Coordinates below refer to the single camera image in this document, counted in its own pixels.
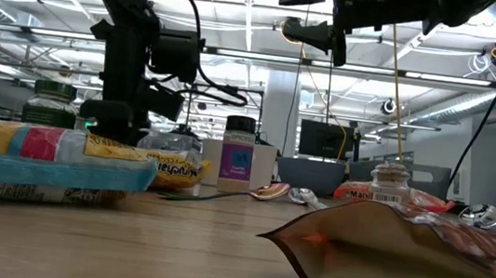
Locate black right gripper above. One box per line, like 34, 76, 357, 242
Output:
271, 0, 436, 78

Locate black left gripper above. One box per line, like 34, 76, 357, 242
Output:
77, 61, 156, 147

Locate green lid glass jar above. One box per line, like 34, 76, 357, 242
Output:
20, 77, 82, 131

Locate blue yellow noodle packet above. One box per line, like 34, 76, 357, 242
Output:
0, 118, 163, 216

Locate purple label spice bottle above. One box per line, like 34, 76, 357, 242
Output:
216, 113, 259, 195

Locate iridescent spoon teal handle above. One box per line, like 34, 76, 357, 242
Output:
157, 168, 291, 215

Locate orange noodle packet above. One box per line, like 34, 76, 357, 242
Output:
331, 176, 458, 216

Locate black computer monitor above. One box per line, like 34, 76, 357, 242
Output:
297, 118, 356, 163

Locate white plastic bin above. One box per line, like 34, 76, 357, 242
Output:
197, 137, 279, 193

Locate blue bowl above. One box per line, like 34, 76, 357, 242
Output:
273, 154, 348, 199

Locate silver metal spoon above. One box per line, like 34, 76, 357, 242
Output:
287, 185, 331, 211

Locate small cork glass jar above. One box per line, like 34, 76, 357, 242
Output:
367, 159, 414, 205

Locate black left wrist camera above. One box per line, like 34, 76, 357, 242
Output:
140, 79, 189, 124

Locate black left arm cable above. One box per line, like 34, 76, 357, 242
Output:
102, 0, 261, 110

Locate yellow cable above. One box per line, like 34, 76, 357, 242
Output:
376, 23, 419, 163

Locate orange handle metal spoon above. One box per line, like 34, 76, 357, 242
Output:
456, 201, 496, 232

